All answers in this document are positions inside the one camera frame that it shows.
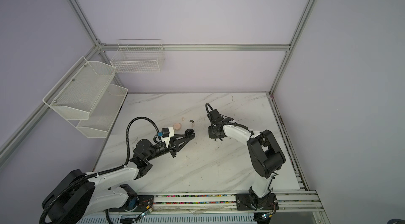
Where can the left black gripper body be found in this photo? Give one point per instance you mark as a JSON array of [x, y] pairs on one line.
[[160, 148]]

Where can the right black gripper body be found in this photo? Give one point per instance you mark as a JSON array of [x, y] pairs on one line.
[[216, 128]]

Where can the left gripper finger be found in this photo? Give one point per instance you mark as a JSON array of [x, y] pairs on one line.
[[176, 135], [178, 144]]

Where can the black round earbud charging case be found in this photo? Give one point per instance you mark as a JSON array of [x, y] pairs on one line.
[[189, 133]]

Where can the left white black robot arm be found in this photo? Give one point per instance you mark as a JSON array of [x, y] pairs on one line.
[[80, 194]]

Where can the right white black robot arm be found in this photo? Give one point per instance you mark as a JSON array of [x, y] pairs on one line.
[[265, 153]]

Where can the pink round charging case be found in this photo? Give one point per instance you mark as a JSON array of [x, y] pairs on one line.
[[177, 126]]

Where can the lower white mesh shelf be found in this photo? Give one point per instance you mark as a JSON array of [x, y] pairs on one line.
[[103, 117]]

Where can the white mesh shelf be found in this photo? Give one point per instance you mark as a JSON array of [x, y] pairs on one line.
[[103, 117], [76, 96]]

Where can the upper white mesh shelf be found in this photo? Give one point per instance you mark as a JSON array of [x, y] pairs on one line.
[[76, 96]]

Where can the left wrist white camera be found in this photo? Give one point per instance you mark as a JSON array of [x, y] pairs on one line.
[[165, 135]]

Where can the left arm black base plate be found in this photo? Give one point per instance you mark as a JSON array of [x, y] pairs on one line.
[[136, 204]]

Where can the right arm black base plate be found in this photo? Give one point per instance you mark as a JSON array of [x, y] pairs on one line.
[[249, 201]]

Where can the white wire basket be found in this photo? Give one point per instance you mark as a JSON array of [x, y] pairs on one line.
[[139, 56]]

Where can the aluminium front rail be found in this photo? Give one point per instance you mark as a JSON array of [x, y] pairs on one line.
[[213, 202]]

